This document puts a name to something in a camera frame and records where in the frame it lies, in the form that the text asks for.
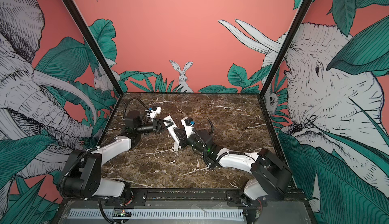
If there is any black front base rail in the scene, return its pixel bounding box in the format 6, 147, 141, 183
129, 188, 309, 208

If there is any black right corner frame post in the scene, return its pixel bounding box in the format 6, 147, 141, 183
259, 0, 313, 98

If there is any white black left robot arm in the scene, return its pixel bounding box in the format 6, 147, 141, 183
57, 107, 161, 205

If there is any black corner frame post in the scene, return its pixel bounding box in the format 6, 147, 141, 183
62, 0, 124, 96
259, 0, 313, 98

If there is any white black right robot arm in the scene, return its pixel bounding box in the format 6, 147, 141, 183
170, 128, 292, 202

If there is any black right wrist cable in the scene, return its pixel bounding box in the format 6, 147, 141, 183
194, 118, 229, 168

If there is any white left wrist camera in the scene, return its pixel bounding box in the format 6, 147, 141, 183
147, 106, 162, 121

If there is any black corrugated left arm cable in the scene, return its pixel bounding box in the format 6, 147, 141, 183
58, 146, 101, 198

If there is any white ventilation grille strip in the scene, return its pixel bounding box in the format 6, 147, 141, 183
66, 208, 245, 221

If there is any white remote control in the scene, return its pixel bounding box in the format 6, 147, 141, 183
163, 115, 181, 152

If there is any black left corner frame post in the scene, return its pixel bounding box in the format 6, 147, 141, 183
62, 0, 124, 96

